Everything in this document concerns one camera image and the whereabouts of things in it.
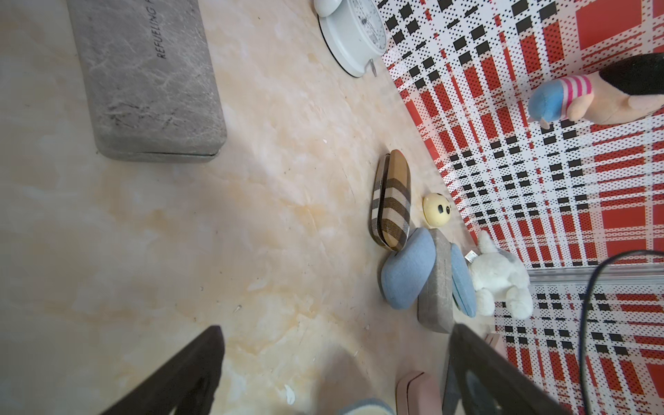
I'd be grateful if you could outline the white plush toy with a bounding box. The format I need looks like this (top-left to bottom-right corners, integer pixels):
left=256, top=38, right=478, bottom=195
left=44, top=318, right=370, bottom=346
left=469, top=230, right=534, bottom=320

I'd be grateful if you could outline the cartoon boy doll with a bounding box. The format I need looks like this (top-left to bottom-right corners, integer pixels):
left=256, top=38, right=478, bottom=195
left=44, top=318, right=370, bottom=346
left=527, top=53, right=663, bottom=129

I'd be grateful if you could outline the teal-lined glasses case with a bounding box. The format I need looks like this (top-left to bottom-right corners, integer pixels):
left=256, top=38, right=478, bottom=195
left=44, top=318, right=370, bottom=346
left=418, top=229, right=454, bottom=334

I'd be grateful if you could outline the grey marble teal-lined case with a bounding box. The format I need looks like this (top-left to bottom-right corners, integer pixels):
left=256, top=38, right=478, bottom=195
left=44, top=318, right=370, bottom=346
left=67, top=0, right=228, bottom=164

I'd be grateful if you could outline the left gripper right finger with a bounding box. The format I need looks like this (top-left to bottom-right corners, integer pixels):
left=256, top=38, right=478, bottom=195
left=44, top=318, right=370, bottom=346
left=447, top=323, right=567, bottom=414

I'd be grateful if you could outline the white alarm clock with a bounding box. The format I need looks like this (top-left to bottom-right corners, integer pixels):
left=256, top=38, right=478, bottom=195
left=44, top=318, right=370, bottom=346
left=313, top=0, right=388, bottom=78

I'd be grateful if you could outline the small pink glasses case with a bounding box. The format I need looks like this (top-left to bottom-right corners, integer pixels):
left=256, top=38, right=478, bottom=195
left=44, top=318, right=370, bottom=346
left=485, top=333, right=508, bottom=359

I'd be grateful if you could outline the yellow panda squishy ball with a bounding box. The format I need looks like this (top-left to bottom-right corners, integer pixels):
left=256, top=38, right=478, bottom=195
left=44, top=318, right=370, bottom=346
left=423, top=193, right=451, bottom=228

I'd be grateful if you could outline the blue case with pink glasses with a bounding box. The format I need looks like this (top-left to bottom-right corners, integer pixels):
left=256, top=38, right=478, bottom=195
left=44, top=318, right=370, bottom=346
left=451, top=243, right=477, bottom=317

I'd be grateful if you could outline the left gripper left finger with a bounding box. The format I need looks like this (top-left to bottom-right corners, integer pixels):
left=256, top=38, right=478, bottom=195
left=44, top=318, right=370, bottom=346
left=104, top=325, right=225, bottom=414

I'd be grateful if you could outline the beige case with dark glasses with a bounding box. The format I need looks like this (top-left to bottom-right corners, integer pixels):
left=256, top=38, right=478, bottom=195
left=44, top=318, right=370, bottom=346
left=369, top=150, right=412, bottom=252

